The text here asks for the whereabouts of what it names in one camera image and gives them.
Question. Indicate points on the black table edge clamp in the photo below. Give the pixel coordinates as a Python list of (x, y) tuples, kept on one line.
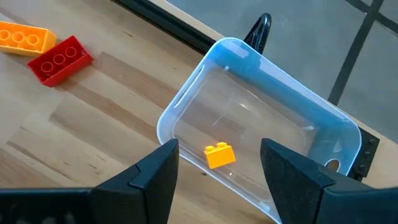
[(258, 31)]

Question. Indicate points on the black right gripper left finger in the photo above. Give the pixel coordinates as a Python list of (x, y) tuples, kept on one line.
[(146, 189)]

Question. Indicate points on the red building block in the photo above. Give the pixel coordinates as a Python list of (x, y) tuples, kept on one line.
[(59, 62)]

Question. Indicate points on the clear plastic bin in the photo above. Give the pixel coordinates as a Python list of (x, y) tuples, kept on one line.
[(248, 118)]

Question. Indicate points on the black aluminium frame rail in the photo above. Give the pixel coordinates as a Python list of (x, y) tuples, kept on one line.
[(161, 20)]

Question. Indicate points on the black frame corner bracket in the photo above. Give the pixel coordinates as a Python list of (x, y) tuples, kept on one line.
[(367, 152)]

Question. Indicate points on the small yellow building block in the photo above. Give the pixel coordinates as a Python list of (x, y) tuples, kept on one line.
[(219, 157)]

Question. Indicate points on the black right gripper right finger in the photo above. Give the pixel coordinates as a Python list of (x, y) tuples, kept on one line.
[(311, 196)]

